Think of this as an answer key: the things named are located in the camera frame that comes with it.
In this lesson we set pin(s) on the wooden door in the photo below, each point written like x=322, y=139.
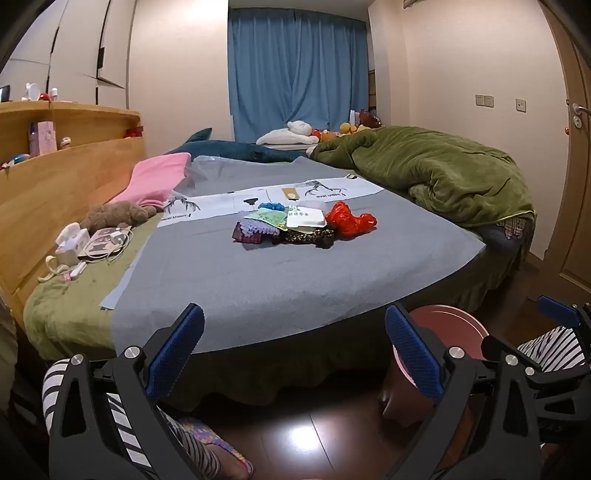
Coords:
x=572, y=207

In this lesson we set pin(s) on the single wall socket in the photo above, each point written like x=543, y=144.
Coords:
x=521, y=105

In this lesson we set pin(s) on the double wall switch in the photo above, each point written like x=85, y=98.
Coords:
x=485, y=99

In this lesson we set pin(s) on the grey printed bed cover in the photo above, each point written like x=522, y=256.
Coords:
x=277, y=286

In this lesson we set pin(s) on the white paper bag green print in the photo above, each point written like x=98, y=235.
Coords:
x=307, y=219

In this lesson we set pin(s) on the teal shark plush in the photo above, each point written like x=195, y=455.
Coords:
x=231, y=150

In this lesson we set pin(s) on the brown plush toy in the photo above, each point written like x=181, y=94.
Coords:
x=115, y=213

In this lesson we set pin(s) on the blue curtain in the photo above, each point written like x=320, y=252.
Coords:
x=295, y=74

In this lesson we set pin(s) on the white air conditioner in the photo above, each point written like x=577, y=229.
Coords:
x=418, y=2

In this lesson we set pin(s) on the dark blue pillow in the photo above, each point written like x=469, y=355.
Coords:
x=493, y=237

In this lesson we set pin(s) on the dark camouflage patterned wrapper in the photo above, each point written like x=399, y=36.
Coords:
x=307, y=237

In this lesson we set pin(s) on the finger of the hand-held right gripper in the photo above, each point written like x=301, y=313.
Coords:
x=563, y=397
x=558, y=311

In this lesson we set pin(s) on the small figurine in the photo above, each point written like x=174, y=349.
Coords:
x=65, y=141

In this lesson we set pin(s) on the green printed packet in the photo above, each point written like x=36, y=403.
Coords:
x=265, y=217

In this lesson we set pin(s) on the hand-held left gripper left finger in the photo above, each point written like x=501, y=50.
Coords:
x=178, y=350

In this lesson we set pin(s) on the red plastic bag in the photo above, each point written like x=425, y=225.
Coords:
x=348, y=219

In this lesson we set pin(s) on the person's right leg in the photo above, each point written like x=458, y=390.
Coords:
x=549, y=346

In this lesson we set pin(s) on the pink plastic bin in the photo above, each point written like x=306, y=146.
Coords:
x=455, y=327

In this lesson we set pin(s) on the person's leg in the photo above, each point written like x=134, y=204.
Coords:
x=127, y=434
x=549, y=346

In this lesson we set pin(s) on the wooden headboard shelf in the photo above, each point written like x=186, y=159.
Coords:
x=69, y=184

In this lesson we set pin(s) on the pink pillow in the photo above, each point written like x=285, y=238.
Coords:
x=154, y=177

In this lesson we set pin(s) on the pink box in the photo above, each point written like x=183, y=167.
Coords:
x=44, y=138

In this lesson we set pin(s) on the person's left leg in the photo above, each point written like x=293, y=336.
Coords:
x=127, y=434

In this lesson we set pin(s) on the purple floral slipper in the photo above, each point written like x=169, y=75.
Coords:
x=221, y=454

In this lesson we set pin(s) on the white plush toy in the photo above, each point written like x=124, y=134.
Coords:
x=286, y=134

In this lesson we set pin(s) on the wooden window blind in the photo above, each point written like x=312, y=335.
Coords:
x=371, y=90

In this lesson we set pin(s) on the white wardrobe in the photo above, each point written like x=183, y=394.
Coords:
x=69, y=41

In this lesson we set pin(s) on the plaid cloth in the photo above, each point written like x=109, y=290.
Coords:
x=513, y=227

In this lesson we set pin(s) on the dark screen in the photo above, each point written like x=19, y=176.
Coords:
x=4, y=93

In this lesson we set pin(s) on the green fleece blanket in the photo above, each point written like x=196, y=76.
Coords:
x=429, y=166

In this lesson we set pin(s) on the dark red plush toy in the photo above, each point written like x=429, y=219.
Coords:
x=369, y=119

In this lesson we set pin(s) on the small white fan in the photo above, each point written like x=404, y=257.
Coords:
x=31, y=91

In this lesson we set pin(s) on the translucent plastic sheet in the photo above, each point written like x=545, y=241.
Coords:
x=203, y=173

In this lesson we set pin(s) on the blue plastic bag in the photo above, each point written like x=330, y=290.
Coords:
x=272, y=206

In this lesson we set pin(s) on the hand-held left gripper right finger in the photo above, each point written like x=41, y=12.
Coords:
x=411, y=350

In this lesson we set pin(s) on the orange plush toy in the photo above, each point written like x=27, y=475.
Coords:
x=325, y=135

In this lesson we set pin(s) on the blue bowl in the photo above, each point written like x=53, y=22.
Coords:
x=17, y=159

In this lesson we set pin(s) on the yellow plush toy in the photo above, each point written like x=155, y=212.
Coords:
x=347, y=128

